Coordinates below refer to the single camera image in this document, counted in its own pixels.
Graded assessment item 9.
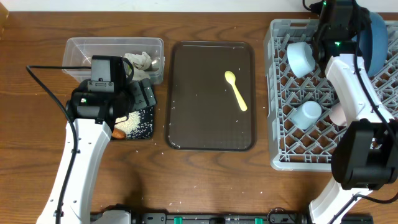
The light blue cup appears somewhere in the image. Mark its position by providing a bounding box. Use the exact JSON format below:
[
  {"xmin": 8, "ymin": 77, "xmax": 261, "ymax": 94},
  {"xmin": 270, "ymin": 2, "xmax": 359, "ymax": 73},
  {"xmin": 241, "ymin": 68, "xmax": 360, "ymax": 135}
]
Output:
[{"xmin": 291, "ymin": 101, "xmax": 322, "ymax": 130}]

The pink cup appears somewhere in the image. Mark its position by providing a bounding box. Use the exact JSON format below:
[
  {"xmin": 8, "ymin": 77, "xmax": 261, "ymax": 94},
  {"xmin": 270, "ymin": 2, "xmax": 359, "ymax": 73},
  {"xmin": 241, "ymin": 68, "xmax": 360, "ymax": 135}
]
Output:
[{"xmin": 329, "ymin": 103, "xmax": 347, "ymax": 126}]

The white rice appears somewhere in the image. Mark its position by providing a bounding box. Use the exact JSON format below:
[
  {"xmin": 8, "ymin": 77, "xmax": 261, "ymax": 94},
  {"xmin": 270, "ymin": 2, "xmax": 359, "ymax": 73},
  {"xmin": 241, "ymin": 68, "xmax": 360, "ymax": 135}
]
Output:
[{"xmin": 114, "ymin": 107, "xmax": 154, "ymax": 140}]

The white tissue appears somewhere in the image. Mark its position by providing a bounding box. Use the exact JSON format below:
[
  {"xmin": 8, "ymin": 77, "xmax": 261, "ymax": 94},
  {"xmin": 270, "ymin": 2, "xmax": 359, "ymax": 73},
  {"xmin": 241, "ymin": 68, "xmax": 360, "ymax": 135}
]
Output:
[{"xmin": 123, "ymin": 52, "xmax": 152, "ymax": 81}]

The orange carrot piece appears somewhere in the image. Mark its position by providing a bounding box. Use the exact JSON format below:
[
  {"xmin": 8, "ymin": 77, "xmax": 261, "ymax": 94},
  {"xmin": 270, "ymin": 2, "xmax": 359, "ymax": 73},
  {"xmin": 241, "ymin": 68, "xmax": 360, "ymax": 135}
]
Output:
[{"xmin": 112, "ymin": 128, "xmax": 126, "ymax": 139}]

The dark blue plate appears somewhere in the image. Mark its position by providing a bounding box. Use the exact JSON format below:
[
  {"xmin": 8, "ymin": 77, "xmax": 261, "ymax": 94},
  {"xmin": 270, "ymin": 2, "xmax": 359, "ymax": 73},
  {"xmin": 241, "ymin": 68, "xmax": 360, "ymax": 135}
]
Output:
[{"xmin": 359, "ymin": 12, "xmax": 388, "ymax": 78}]

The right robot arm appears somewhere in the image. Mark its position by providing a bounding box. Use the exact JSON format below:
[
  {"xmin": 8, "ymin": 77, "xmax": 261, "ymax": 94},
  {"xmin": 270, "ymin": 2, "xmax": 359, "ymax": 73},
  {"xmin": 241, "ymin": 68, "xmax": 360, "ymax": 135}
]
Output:
[{"xmin": 300, "ymin": 0, "xmax": 397, "ymax": 223}]

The brown serving tray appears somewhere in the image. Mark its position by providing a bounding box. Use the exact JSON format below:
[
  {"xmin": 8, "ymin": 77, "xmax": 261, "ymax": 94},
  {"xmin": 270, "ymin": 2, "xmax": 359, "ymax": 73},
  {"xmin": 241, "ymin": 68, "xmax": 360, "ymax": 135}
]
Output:
[{"xmin": 165, "ymin": 41, "xmax": 256, "ymax": 152}]

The grey dishwasher rack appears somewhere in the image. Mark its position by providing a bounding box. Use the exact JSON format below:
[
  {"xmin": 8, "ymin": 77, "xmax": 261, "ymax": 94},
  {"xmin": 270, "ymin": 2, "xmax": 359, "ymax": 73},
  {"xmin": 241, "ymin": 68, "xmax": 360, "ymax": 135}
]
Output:
[{"xmin": 264, "ymin": 19, "xmax": 397, "ymax": 172}]

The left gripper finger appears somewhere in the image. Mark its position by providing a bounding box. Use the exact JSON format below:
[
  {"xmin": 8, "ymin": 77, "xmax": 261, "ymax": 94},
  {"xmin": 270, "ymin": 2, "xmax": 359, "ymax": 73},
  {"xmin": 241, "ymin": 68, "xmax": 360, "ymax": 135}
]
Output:
[
  {"xmin": 141, "ymin": 78, "xmax": 157, "ymax": 107},
  {"xmin": 129, "ymin": 82, "xmax": 147, "ymax": 111}
]

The yellow plastic spoon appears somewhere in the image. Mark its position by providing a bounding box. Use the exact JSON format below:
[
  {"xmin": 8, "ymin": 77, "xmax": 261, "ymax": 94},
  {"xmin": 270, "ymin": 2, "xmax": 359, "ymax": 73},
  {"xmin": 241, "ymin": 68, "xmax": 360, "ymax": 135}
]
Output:
[{"xmin": 224, "ymin": 71, "xmax": 248, "ymax": 111}]

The clear plastic bin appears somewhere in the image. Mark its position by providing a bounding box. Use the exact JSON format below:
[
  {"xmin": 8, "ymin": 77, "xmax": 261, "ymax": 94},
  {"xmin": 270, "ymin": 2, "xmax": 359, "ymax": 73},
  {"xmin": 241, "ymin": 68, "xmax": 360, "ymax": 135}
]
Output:
[{"xmin": 62, "ymin": 37, "xmax": 165, "ymax": 85}]

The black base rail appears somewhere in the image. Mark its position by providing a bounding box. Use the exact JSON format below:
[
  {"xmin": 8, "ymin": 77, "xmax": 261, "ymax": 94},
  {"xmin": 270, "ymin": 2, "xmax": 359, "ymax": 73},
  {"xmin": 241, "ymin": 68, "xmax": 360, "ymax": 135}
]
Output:
[{"xmin": 90, "ymin": 211, "xmax": 374, "ymax": 224}]

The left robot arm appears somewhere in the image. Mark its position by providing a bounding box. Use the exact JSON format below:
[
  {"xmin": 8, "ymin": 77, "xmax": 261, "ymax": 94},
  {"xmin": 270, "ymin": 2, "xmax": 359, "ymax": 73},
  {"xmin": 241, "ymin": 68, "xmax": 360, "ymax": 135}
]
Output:
[{"xmin": 37, "ymin": 55, "xmax": 156, "ymax": 223}]

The black tray bin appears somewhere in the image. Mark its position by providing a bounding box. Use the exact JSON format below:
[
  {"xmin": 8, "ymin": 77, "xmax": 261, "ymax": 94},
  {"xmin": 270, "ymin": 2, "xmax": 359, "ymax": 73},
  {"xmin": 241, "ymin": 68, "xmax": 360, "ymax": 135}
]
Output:
[{"xmin": 110, "ymin": 85, "xmax": 155, "ymax": 141}]

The light blue rice bowl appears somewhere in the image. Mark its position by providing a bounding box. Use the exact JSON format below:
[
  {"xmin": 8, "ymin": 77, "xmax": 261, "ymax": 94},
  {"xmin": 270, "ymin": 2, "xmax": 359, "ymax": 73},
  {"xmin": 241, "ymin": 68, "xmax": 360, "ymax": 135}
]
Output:
[{"xmin": 287, "ymin": 42, "xmax": 315, "ymax": 78}]

